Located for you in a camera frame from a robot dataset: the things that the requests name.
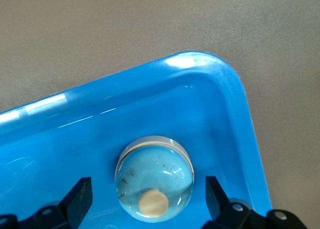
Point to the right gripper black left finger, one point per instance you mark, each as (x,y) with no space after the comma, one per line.
(77,201)

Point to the brown table cover mat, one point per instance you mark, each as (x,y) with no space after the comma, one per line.
(100,26)

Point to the light blue dome bell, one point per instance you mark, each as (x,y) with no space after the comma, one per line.
(150,174)

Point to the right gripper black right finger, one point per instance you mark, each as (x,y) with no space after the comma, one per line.
(220,211)

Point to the blue plastic tray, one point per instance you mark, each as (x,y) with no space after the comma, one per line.
(75,139)

